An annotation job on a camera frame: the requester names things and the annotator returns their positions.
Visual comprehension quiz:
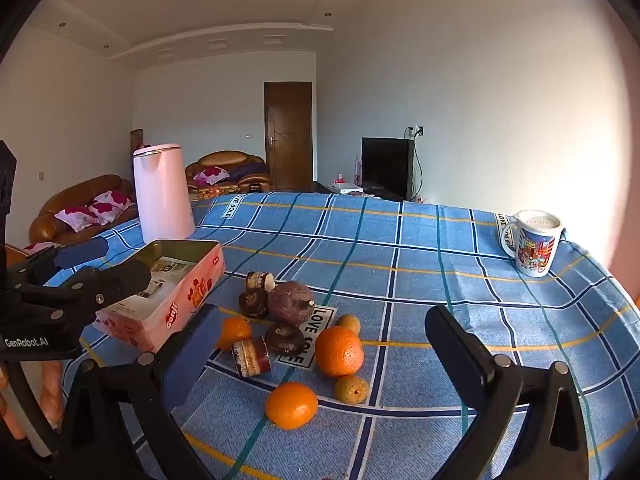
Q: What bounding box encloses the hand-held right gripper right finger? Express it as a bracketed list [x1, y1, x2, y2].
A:
[425, 305, 591, 480]

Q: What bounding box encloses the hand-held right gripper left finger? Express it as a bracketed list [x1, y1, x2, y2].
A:
[55, 302, 226, 480]

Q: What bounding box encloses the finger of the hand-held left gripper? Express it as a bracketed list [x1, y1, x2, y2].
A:
[7, 236, 111, 291]
[15, 260, 153, 332]

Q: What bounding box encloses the metal tray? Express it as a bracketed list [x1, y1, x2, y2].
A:
[94, 240, 226, 353]

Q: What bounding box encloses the small orange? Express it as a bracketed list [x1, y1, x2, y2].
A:
[217, 317, 253, 351]
[265, 382, 319, 430]

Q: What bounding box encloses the round purple fruit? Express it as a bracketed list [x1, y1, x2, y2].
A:
[267, 280, 317, 326]

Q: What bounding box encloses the large orange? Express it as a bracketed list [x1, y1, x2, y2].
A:
[315, 326, 365, 378]

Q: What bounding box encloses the floral pink cushion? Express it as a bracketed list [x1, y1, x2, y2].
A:
[54, 205, 101, 233]
[90, 191, 135, 221]
[194, 166, 231, 187]

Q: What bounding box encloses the brown leather sofa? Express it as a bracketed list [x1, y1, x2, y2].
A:
[29, 175, 138, 246]

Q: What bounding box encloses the pink electric kettle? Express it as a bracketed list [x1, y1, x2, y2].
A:
[132, 143, 197, 245]

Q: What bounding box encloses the blue plaid tablecloth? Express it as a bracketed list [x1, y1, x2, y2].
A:
[62, 191, 640, 480]

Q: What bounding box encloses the printed white mug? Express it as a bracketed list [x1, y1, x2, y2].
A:
[500, 210, 567, 277]

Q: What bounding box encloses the brown leather armchair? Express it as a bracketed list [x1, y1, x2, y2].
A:
[186, 150, 272, 193]

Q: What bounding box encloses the black television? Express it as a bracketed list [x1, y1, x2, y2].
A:
[361, 137, 415, 202]

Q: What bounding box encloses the brown wooden door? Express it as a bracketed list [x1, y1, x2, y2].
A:
[264, 81, 314, 191]

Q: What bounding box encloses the black television cable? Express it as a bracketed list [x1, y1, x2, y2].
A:
[411, 130, 427, 202]

